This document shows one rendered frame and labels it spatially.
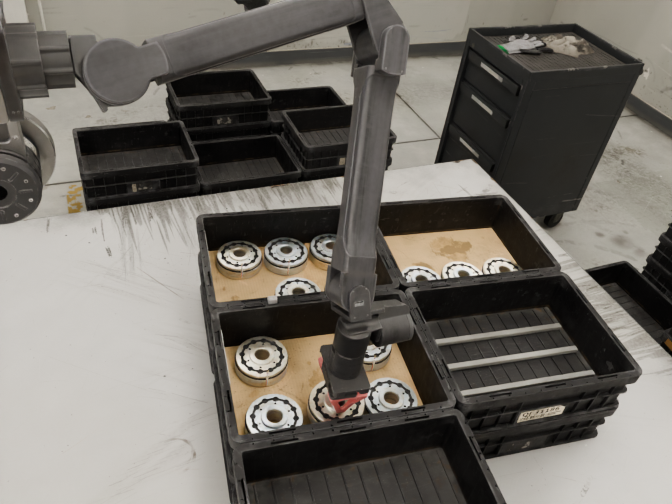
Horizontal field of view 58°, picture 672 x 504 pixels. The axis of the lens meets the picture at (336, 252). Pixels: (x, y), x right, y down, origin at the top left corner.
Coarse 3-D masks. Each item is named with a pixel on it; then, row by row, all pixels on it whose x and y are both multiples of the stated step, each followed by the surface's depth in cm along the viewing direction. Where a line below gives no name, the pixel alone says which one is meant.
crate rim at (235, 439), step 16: (256, 304) 119; (272, 304) 120; (288, 304) 120; (304, 304) 121; (416, 320) 121; (224, 352) 109; (432, 352) 115; (224, 368) 107; (432, 368) 113; (224, 384) 104; (448, 384) 110; (224, 400) 102; (448, 400) 107; (368, 416) 103; (384, 416) 103; (400, 416) 103; (272, 432) 98; (288, 432) 98; (304, 432) 99
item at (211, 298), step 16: (288, 208) 144; (304, 208) 145; (320, 208) 146; (336, 208) 146; (208, 256) 128; (384, 256) 135; (208, 272) 125; (208, 288) 121; (384, 288) 127; (208, 304) 119; (224, 304) 118; (240, 304) 119
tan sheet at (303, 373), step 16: (320, 336) 128; (288, 352) 124; (304, 352) 124; (400, 352) 127; (288, 368) 121; (304, 368) 121; (384, 368) 124; (400, 368) 124; (240, 384) 116; (288, 384) 118; (304, 384) 118; (240, 400) 114; (304, 400) 115; (240, 416) 111; (304, 416) 113; (240, 432) 109
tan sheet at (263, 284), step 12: (216, 252) 144; (216, 264) 141; (264, 264) 143; (312, 264) 145; (216, 276) 138; (264, 276) 140; (276, 276) 140; (288, 276) 141; (300, 276) 141; (312, 276) 142; (324, 276) 142; (216, 288) 135; (228, 288) 136; (240, 288) 136; (252, 288) 137; (264, 288) 137; (216, 300) 132; (228, 300) 133
